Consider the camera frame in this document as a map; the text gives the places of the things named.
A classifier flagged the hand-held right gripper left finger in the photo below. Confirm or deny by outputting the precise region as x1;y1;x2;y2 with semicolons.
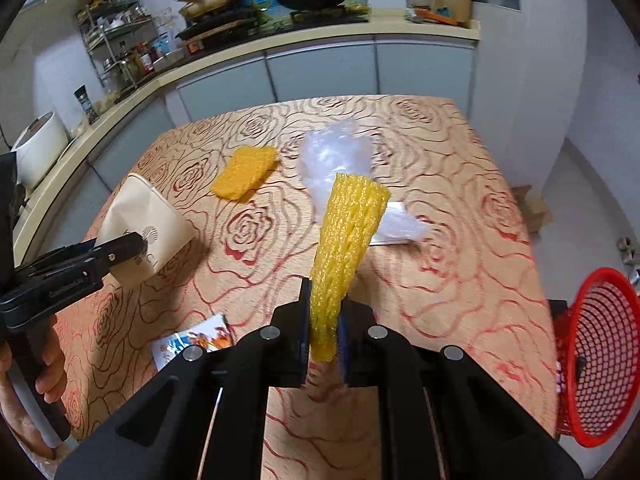
55;277;313;480

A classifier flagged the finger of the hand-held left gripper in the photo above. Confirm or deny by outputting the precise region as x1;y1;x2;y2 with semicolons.
14;236;151;291

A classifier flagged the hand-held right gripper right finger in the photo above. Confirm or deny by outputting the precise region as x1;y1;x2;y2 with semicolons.
336;297;586;480

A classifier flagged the beige paper bag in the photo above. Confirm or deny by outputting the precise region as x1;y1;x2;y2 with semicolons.
96;172;197;291

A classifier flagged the colourful snack wrapper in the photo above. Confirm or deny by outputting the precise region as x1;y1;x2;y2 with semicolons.
151;313;235;371

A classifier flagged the yellow foam net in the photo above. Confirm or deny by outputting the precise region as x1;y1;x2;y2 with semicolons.
211;146;278;202
309;172;392;363

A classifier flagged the white plastic wrapper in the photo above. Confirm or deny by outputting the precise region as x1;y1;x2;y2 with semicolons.
367;201;433;247

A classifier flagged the clear plastic bag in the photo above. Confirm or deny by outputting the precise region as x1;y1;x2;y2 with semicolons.
299;120;376;221

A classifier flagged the red plastic basket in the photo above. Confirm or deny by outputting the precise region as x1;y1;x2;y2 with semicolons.
554;267;640;448

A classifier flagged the person's left hand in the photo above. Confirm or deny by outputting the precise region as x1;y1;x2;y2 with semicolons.
0;340;69;461

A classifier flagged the white rice cooker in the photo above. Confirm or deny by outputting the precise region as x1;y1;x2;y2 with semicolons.
11;111;69;191

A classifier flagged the red sauce bottle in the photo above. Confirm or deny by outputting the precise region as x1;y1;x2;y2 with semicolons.
135;42;156;77

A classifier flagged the rose-patterned tablecloth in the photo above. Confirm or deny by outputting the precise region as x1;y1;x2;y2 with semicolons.
50;94;561;480

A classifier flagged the metal spice rack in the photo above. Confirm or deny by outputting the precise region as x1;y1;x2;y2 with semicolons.
75;0;176;96

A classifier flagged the cardboard box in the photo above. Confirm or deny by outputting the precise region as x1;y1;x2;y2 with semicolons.
510;185;553;233

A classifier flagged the golden frying pan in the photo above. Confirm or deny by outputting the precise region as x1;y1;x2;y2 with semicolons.
175;0;248;18

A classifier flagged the grey kitchen counter cabinet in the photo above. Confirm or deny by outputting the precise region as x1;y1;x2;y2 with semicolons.
10;20;481;261

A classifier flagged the black cooktop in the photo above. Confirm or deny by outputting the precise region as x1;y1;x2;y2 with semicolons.
175;9;371;42

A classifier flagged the orange and green utensil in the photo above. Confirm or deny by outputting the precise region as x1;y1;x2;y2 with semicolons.
407;5;463;27

